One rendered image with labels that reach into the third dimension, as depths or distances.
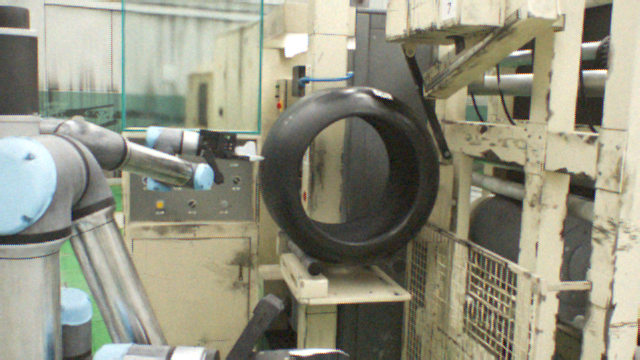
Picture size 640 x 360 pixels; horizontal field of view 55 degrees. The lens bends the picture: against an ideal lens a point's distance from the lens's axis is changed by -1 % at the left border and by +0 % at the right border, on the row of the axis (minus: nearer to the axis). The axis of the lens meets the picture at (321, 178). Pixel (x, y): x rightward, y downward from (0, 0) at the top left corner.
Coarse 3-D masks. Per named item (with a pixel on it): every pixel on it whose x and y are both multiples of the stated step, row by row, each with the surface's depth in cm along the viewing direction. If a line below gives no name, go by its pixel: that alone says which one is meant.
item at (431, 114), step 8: (408, 64) 224; (416, 64) 223; (416, 72) 223; (416, 80) 223; (424, 104) 226; (432, 104) 226; (432, 112) 226; (432, 120) 227; (432, 128) 229; (440, 128) 228; (440, 136) 228; (440, 144) 229; (440, 152) 232; (448, 152) 230
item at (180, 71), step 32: (128, 0) 237; (160, 0) 240; (192, 0) 242; (224, 0) 245; (256, 0) 248; (128, 32) 238; (160, 32) 241; (192, 32) 244; (224, 32) 247; (256, 32) 250; (128, 64) 240; (160, 64) 243; (192, 64) 246; (224, 64) 249; (256, 64) 252; (128, 96) 242; (160, 96) 244; (192, 96) 247; (224, 96) 250; (256, 96) 253; (128, 128) 243; (192, 128) 249; (224, 128) 252; (256, 128) 255
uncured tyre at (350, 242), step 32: (320, 96) 191; (352, 96) 189; (288, 128) 188; (320, 128) 187; (384, 128) 220; (416, 128) 194; (288, 160) 186; (416, 160) 218; (288, 192) 187; (384, 192) 225; (416, 192) 217; (288, 224) 191; (320, 224) 220; (352, 224) 223; (384, 224) 223; (416, 224) 199; (320, 256) 196; (352, 256) 195; (384, 256) 201
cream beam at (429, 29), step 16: (400, 0) 208; (416, 0) 195; (432, 0) 183; (464, 0) 165; (480, 0) 166; (496, 0) 167; (400, 16) 208; (416, 16) 195; (432, 16) 183; (464, 16) 166; (480, 16) 167; (496, 16) 168; (400, 32) 208; (416, 32) 195; (432, 32) 187; (448, 32) 186; (464, 32) 184; (480, 32) 181
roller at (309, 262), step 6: (294, 246) 215; (294, 252) 212; (300, 252) 206; (300, 258) 202; (306, 258) 197; (312, 258) 196; (306, 264) 194; (312, 264) 191; (318, 264) 192; (312, 270) 191; (318, 270) 192
